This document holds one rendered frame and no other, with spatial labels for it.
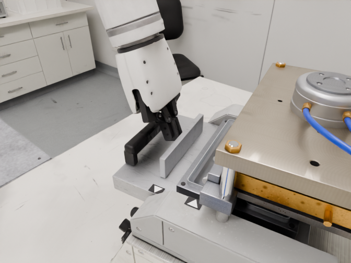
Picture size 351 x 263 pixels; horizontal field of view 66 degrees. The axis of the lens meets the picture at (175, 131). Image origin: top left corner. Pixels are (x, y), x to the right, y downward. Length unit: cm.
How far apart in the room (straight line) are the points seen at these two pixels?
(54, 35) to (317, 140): 278
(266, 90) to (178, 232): 23
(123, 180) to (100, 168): 37
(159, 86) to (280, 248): 27
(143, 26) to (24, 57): 250
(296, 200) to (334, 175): 7
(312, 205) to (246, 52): 188
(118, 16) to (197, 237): 30
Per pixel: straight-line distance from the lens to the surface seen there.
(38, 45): 290
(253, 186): 33
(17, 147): 98
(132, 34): 39
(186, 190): 39
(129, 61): 40
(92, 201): 72
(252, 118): 33
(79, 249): 65
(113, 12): 40
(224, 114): 55
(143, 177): 44
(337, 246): 47
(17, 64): 285
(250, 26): 210
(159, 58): 43
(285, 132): 32
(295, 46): 201
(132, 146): 44
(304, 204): 33
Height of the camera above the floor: 128
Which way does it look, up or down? 35 degrees down
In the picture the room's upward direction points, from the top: straight up
